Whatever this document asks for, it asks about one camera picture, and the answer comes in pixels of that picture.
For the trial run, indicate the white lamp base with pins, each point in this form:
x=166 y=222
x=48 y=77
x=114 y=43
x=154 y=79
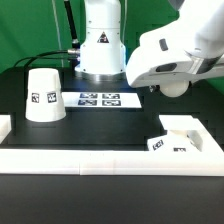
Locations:
x=172 y=141

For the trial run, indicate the white block at left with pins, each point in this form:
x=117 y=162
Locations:
x=5 y=126

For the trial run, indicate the white L-shaped fence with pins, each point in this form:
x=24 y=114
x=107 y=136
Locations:
x=208 y=160

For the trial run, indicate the white lamp shade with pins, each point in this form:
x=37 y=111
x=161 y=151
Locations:
x=44 y=99

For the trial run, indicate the white lamp bulb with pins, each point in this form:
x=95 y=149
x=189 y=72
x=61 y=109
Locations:
x=174 y=89

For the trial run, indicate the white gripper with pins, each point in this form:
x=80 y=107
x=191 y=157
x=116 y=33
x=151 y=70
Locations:
x=180 y=52

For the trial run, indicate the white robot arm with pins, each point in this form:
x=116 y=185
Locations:
x=102 y=54

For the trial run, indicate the white marker sheet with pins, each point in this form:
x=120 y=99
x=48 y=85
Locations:
x=101 y=100

